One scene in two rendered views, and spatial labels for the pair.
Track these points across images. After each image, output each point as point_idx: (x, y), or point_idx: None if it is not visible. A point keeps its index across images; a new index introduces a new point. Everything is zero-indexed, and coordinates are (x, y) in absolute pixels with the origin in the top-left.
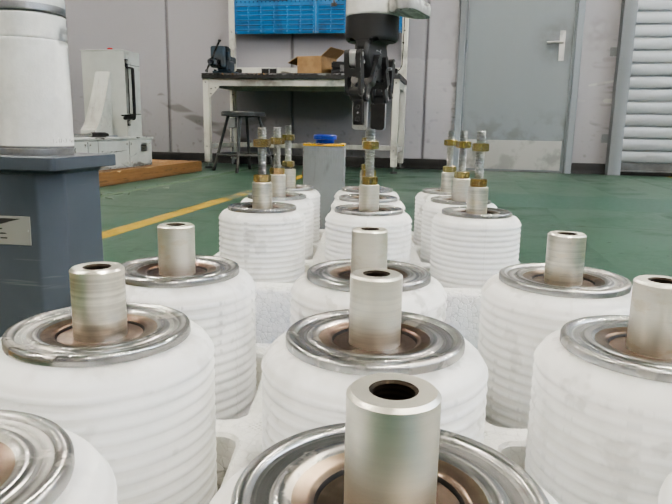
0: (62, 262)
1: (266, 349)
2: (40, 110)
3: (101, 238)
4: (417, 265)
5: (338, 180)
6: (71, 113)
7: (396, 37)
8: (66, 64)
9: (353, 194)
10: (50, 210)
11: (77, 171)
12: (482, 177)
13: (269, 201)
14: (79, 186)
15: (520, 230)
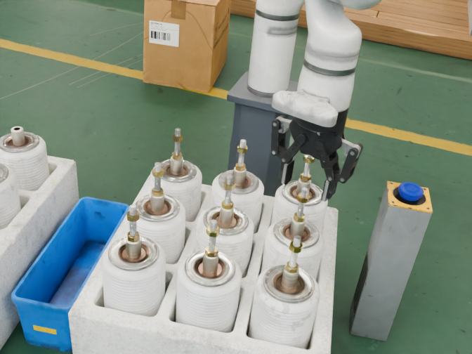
0: (234, 145)
1: (41, 191)
2: (251, 67)
3: (269, 149)
4: (176, 269)
5: (379, 230)
6: (272, 75)
7: (306, 127)
8: (272, 47)
9: (244, 215)
10: (236, 119)
11: (251, 107)
12: (130, 234)
13: (171, 168)
14: (253, 115)
15: (112, 278)
